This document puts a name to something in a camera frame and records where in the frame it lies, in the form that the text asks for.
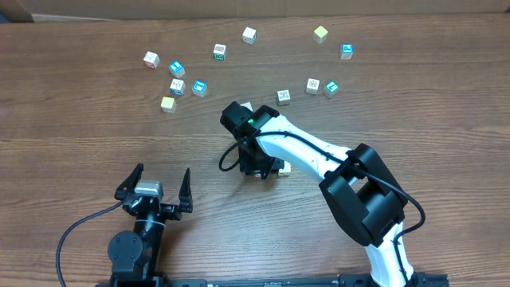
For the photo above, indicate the blue-top wooden block lower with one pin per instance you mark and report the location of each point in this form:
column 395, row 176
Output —
column 199, row 88

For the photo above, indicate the green B wooden block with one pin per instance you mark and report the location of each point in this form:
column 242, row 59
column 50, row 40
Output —
column 219, row 52

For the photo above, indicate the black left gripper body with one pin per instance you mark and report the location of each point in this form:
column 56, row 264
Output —
column 170, row 211

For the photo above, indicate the blue-top wooden block upper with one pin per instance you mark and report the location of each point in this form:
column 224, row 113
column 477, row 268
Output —
column 177, row 69

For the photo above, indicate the blue I wooden block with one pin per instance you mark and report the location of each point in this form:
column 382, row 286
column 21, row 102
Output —
column 177, row 87

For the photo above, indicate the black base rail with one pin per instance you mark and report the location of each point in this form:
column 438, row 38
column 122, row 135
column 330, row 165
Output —
column 348, row 280

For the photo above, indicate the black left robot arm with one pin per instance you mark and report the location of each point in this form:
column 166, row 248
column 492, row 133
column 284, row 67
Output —
column 135, row 253

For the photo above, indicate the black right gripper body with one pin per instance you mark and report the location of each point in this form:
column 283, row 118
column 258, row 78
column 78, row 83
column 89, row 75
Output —
column 257, row 160

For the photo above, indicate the blue-top wooden block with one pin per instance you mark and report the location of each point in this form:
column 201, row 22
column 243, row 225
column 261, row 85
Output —
column 177, row 69
column 347, row 51
column 199, row 88

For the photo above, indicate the blue-top wooden block right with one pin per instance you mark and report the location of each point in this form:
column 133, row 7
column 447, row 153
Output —
column 347, row 51

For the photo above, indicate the red U wooden block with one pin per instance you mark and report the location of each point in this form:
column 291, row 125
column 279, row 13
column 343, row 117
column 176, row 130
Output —
column 151, row 60

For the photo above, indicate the plain-top wooden block far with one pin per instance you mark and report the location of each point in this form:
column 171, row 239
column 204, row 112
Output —
column 249, row 35

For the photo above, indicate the yellow-top wooden block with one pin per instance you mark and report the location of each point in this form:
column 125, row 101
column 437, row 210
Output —
column 320, row 34
column 285, row 170
column 168, row 104

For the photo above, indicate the yellow-sided plain-top wooden block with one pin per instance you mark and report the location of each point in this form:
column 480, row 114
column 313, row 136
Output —
column 248, row 106

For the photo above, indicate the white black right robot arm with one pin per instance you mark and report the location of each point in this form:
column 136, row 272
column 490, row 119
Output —
column 361, row 193

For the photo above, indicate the green R wooden block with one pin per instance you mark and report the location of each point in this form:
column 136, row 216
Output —
column 283, row 97

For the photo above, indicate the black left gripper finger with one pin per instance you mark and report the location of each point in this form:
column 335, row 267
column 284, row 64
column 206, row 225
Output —
column 185, row 197
column 128, row 185

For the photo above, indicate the blue-sided plain-top wooden block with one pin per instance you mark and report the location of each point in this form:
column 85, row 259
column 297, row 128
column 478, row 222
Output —
column 312, row 86

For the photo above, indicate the green-top wooden block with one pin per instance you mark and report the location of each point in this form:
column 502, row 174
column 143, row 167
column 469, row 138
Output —
column 331, row 88

